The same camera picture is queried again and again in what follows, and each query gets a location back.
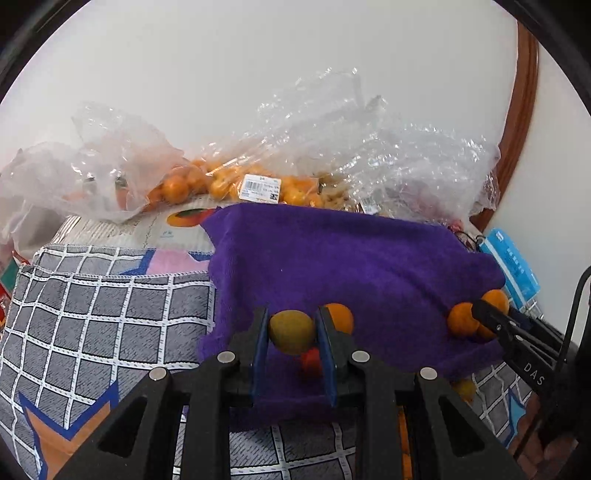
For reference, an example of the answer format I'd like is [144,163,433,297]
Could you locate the purple towel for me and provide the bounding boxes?
[198,203,509,430]

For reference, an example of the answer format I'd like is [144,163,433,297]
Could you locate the black cable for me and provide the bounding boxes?
[558,265,591,365]

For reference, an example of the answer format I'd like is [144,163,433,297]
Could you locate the cloudy plastic bag with mandarins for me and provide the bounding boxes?
[0,102,190,250]

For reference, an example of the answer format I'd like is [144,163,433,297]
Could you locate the clear plastic bag red contents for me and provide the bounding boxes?
[351,122,502,232]

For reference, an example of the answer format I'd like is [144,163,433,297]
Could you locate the printed cardboard box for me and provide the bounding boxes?
[51,205,222,252]

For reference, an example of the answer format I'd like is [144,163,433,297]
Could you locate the wooden door frame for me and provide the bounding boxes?
[468,18,540,232]

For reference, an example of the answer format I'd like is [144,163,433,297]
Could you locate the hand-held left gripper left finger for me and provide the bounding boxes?
[55,307,271,480]

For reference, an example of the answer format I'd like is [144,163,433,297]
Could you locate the clear plastic bag of oranges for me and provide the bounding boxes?
[139,138,333,213]

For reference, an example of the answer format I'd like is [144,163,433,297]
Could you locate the grey checkered blanket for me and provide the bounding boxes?
[0,244,546,480]

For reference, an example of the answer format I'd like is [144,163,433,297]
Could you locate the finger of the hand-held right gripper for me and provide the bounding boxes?
[505,308,566,352]
[470,299,532,358]

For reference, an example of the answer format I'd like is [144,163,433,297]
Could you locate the oval orange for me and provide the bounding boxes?
[396,408,414,480]

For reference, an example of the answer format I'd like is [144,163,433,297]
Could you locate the black cord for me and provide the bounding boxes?
[455,228,488,252]

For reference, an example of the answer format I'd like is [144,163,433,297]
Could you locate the blue tissue pack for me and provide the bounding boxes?
[478,227,541,310]

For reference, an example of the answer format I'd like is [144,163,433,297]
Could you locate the small red tomato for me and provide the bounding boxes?
[300,347,324,380]

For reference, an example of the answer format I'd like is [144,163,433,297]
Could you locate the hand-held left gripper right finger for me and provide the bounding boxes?
[316,305,527,480]

